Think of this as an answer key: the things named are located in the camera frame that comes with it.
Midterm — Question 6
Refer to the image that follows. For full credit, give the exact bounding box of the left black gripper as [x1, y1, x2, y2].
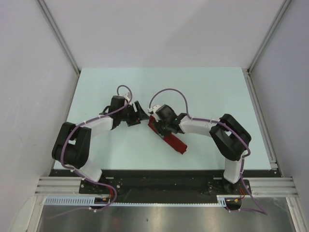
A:
[118, 101, 149, 127]

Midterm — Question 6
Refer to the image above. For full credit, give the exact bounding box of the red cloth napkin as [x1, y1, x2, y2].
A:
[148, 116, 187, 154]

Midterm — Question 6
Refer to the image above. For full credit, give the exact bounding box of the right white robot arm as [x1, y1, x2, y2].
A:
[148, 104, 252, 194]

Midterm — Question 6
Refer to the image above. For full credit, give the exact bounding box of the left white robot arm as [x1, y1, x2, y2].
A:
[52, 94, 149, 193]

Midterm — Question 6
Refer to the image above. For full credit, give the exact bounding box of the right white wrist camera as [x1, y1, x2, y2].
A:
[148, 104, 161, 122]

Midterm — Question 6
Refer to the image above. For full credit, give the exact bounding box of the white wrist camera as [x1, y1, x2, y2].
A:
[148, 104, 161, 122]
[122, 92, 132, 102]

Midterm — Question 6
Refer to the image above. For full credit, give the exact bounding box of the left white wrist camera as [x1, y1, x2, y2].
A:
[122, 92, 132, 102]

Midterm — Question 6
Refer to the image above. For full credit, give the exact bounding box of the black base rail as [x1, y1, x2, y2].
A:
[49, 169, 252, 203]

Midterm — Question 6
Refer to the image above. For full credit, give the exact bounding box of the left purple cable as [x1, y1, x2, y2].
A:
[47, 85, 133, 219]

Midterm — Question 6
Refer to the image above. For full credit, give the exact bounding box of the purple cable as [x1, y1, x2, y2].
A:
[47, 85, 133, 219]
[148, 88, 268, 215]

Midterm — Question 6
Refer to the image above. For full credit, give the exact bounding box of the right aluminium frame post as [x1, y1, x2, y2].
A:
[247, 0, 292, 73]

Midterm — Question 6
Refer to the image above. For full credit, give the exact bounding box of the aluminium frame post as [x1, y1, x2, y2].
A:
[35, 0, 81, 77]
[247, 0, 292, 73]

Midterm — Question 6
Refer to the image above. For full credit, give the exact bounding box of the aluminium front frame rail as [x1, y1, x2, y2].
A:
[35, 177, 298, 197]

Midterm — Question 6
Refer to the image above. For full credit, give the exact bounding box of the white cable duct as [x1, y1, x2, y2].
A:
[44, 195, 242, 207]

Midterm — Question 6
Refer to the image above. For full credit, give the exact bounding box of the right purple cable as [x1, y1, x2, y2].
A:
[148, 88, 268, 215]

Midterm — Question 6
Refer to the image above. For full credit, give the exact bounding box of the left aluminium frame post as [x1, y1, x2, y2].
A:
[35, 0, 81, 77]

